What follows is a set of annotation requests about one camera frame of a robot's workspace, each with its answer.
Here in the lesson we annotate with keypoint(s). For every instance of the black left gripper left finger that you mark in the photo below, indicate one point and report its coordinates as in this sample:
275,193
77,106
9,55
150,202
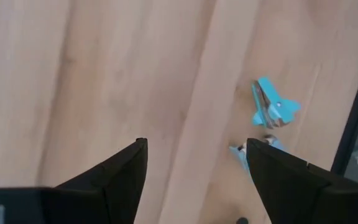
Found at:
110,193

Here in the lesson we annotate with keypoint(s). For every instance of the black table edge rail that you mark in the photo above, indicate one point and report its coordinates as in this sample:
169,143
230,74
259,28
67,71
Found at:
353,124

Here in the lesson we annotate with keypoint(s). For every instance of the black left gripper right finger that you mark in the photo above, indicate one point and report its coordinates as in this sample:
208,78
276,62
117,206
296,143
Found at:
291,189

